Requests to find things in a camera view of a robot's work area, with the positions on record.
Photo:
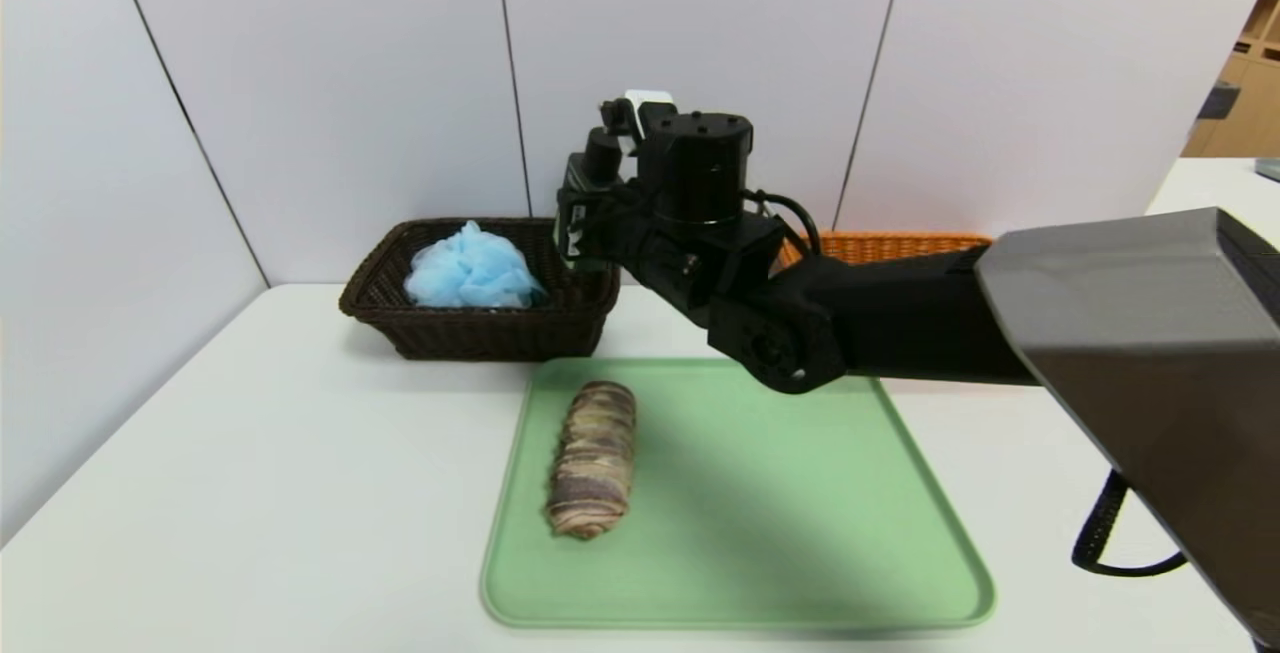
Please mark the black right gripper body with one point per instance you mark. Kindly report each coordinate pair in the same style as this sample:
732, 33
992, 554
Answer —
572, 205

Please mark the light blue mesh bath sponge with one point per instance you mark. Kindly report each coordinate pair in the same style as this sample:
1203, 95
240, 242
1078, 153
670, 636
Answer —
470, 273

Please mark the striped brown bread roll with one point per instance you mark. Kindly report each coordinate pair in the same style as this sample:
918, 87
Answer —
592, 463

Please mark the black and grey right robot arm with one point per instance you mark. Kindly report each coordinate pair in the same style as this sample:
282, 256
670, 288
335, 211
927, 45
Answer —
1100, 333

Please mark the dark brown wicker basket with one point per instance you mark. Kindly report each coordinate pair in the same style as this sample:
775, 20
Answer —
470, 333

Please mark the orange wicker basket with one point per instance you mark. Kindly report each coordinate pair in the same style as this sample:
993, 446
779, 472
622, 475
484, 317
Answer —
900, 246

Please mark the light green plastic tray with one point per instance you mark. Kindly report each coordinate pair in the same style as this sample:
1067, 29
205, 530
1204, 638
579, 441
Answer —
740, 553

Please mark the white side table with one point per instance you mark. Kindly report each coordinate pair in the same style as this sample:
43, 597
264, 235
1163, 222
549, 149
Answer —
1215, 188

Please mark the small grey box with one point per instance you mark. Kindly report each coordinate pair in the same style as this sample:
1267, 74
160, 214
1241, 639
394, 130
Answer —
1216, 101

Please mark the wooden cabinet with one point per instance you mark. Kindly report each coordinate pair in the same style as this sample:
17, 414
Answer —
1250, 103

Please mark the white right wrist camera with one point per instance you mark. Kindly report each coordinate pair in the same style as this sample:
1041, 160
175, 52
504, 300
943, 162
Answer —
648, 101

